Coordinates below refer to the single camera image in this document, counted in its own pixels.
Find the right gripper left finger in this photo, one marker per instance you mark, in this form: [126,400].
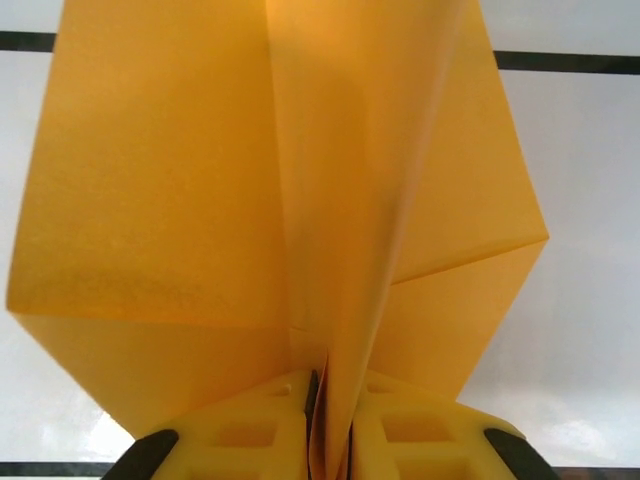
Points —
[240,440]

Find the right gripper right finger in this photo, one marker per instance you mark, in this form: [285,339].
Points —
[440,440]

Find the orange cloth sheet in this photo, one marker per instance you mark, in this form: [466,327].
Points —
[200,200]

